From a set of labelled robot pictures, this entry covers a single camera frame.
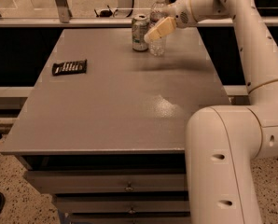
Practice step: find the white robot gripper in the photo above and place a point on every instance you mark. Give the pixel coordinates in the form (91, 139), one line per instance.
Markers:
(178, 12)

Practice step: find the clear plastic water bottle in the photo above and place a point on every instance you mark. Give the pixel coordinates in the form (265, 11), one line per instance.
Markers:
(157, 47)

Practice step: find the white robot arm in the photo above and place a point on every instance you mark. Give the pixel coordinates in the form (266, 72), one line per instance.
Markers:
(222, 140)

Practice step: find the green 7up soda can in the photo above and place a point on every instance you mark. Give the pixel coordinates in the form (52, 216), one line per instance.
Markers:
(140, 25)

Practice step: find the black object behind glass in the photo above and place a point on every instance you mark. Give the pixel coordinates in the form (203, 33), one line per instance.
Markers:
(105, 13)

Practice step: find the dark snack bar wrapper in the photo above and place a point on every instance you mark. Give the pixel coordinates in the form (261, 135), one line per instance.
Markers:
(69, 68)

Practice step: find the grey drawer cabinet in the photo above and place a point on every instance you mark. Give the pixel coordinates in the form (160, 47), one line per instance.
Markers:
(131, 140)

